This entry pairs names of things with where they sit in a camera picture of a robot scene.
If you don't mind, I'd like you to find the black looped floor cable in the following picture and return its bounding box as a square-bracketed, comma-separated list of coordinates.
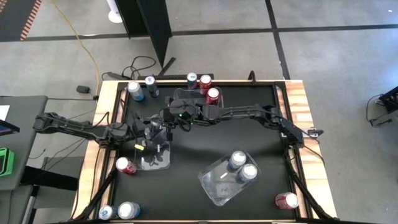
[101, 55, 157, 81]

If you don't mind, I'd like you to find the white round stand base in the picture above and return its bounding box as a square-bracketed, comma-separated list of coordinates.
[105, 0, 124, 24]

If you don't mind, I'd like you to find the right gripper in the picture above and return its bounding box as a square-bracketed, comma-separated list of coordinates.
[160, 96, 205, 127]

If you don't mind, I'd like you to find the yellow floor cable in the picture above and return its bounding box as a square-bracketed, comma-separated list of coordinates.
[49, 0, 101, 96]

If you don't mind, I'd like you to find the wooden table border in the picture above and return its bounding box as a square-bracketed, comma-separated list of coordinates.
[71, 79, 338, 223]

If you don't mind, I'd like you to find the red Coca-Cola can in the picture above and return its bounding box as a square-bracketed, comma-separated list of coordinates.
[115, 156, 137, 175]
[274, 192, 300, 210]
[206, 88, 222, 105]
[198, 74, 213, 94]

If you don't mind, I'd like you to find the black flat desk base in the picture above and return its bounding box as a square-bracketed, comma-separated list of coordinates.
[20, 166, 79, 191]

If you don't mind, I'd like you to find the grey desk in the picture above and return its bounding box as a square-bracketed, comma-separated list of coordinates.
[0, 95, 49, 191]

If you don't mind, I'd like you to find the clear plastic bin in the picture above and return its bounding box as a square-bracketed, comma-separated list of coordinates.
[134, 136, 172, 172]
[198, 151, 262, 207]
[173, 87, 224, 108]

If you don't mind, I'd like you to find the dark tablet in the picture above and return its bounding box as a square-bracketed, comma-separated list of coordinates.
[0, 119, 21, 137]

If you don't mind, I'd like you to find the black mat orange striped edge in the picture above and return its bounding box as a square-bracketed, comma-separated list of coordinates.
[0, 0, 43, 42]

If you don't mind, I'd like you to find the black metal table frame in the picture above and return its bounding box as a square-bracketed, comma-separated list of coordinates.
[70, 70, 340, 224]

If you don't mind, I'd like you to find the black equipment cart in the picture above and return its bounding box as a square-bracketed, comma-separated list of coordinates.
[366, 86, 398, 128]

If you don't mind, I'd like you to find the blue silver Red Bull can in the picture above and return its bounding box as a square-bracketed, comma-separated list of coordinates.
[148, 114, 162, 128]
[144, 75, 160, 98]
[186, 72, 198, 90]
[98, 204, 119, 221]

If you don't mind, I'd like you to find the black partition panel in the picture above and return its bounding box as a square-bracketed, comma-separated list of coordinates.
[114, 0, 177, 77]

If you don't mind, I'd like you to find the long black power strip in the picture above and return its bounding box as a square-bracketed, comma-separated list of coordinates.
[137, 73, 215, 81]

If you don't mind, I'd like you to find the green frame object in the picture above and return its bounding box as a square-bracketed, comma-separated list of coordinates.
[0, 147, 16, 177]

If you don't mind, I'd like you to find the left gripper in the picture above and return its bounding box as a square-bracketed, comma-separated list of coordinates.
[129, 115, 174, 152]

